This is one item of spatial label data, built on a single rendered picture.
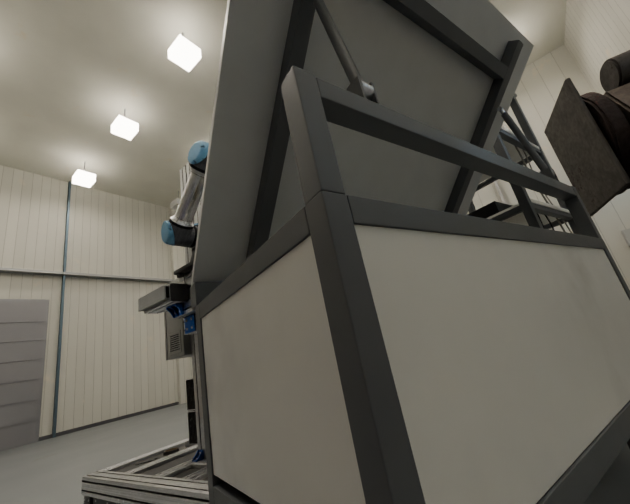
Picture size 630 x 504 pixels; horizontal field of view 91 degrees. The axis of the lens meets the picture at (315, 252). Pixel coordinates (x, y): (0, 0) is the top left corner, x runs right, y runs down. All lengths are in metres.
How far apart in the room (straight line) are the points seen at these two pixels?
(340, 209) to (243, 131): 0.51
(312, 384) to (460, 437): 0.17
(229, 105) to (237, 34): 0.14
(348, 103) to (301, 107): 0.10
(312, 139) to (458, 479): 0.41
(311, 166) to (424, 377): 0.28
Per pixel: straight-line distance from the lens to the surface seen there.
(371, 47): 1.04
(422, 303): 0.42
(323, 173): 0.39
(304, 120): 0.43
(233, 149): 0.83
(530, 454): 0.56
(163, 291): 1.65
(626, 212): 9.82
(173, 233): 1.64
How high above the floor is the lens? 0.62
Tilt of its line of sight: 18 degrees up
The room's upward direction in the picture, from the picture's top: 12 degrees counter-clockwise
